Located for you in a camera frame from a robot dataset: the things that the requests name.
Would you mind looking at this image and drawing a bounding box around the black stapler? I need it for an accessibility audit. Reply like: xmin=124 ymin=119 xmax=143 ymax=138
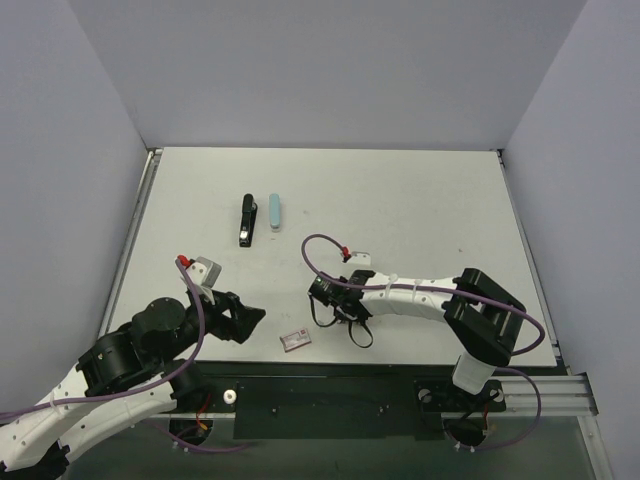
xmin=238 ymin=193 xmax=258 ymax=248

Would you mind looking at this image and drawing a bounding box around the light blue stapler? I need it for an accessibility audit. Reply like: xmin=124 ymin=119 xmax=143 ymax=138
xmin=268 ymin=193 xmax=282 ymax=232

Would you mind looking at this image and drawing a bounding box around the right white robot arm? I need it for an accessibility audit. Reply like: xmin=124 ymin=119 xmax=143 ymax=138
xmin=308 ymin=268 xmax=523 ymax=409

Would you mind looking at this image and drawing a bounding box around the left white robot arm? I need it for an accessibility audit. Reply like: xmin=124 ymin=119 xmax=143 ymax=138
xmin=1 ymin=292 xmax=266 ymax=479

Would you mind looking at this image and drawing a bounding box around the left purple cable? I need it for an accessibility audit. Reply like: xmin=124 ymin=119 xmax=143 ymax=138
xmin=0 ymin=259 xmax=206 ymax=416

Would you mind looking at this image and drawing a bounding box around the purple cable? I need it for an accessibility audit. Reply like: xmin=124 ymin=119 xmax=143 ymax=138
xmin=0 ymin=259 xmax=206 ymax=416
xmin=300 ymin=233 xmax=545 ymax=356

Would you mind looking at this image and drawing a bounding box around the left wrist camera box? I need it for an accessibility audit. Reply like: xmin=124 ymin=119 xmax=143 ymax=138
xmin=177 ymin=255 xmax=222 ymax=303

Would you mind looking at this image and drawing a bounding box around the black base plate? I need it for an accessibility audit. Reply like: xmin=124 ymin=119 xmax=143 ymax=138
xmin=164 ymin=361 xmax=507 ymax=441

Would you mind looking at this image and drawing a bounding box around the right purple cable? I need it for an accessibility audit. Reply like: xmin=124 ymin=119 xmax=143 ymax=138
xmin=300 ymin=233 xmax=545 ymax=356

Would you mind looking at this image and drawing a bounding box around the aluminium frame rail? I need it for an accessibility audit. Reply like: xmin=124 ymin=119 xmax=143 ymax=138
xmin=498 ymin=374 xmax=599 ymax=417

